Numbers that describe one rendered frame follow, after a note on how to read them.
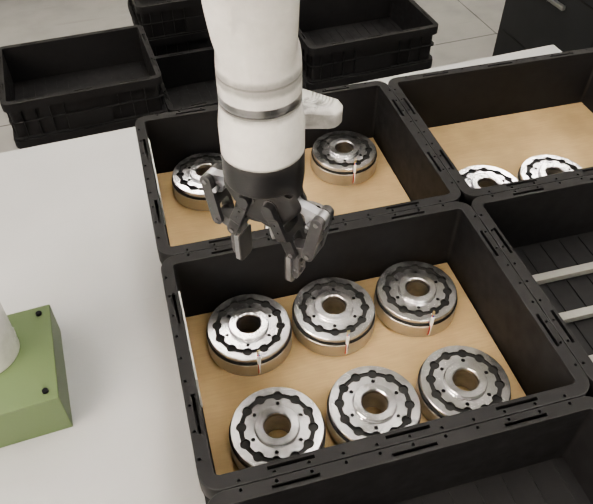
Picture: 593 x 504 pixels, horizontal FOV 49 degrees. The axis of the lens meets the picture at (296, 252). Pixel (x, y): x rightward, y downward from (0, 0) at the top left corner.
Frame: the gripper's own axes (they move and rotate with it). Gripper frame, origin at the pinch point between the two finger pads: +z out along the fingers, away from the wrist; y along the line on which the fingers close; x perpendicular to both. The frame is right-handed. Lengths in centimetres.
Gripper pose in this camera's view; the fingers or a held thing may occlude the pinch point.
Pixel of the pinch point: (268, 255)
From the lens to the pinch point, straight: 68.4
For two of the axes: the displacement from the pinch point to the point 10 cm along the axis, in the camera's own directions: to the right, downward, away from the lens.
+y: 8.7, 3.6, -3.5
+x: 5.0, -6.3, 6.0
